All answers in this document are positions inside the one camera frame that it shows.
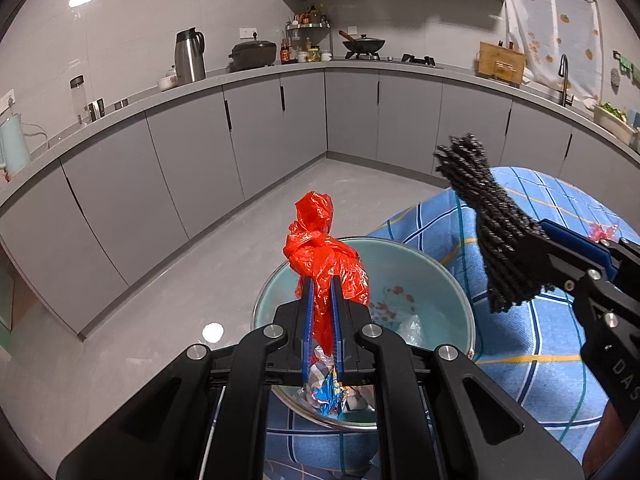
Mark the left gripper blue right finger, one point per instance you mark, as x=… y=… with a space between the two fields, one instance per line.
x=439 y=416

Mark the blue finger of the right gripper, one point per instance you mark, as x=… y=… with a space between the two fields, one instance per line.
x=561 y=267
x=581 y=245

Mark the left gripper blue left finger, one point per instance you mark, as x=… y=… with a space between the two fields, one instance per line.
x=204 y=415

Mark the black mesh net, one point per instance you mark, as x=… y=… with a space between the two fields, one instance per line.
x=502 y=227

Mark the clear printed plastic bag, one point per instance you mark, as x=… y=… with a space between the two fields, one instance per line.
x=411 y=331

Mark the plaid cloth wrapper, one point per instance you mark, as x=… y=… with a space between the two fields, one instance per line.
x=321 y=369

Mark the red plastic bag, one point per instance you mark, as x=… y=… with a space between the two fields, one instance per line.
x=313 y=253

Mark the pink cellophane wrapper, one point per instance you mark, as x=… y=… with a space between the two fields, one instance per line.
x=600 y=232

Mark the orange red snack wrapper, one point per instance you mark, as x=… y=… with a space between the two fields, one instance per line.
x=328 y=395

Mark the teal trash bin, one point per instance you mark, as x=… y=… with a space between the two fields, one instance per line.
x=402 y=281

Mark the black kitchen faucet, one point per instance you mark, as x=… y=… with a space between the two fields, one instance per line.
x=566 y=98

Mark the person's right hand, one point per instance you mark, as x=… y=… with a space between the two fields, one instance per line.
x=604 y=441

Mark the blue plaid tablecloth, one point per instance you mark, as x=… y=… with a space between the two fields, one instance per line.
x=532 y=351

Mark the beige vegetable basin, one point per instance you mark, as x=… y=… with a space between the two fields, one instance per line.
x=611 y=122

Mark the orange print window curtain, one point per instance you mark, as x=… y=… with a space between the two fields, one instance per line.
x=545 y=29

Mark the grey lower cabinets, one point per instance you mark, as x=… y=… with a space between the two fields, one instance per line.
x=100 y=209

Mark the gas stove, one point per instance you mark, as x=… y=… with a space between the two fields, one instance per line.
x=406 y=58

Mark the black wok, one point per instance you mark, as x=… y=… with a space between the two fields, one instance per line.
x=360 y=45

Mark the spice rack with bottles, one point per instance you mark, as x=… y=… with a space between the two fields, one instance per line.
x=309 y=35

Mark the dark sauce bottle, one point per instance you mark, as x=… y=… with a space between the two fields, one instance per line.
x=285 y=52

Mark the glass jar black lid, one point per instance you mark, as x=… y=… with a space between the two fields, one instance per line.
x=79 y=99

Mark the steel thermos jug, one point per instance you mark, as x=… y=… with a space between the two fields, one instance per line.
x=189 y=56

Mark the black rice cooker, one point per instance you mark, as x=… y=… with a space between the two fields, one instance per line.
x=251 y=54

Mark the hanging cloths on wall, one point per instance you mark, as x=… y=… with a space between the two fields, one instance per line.
x=627 y=68

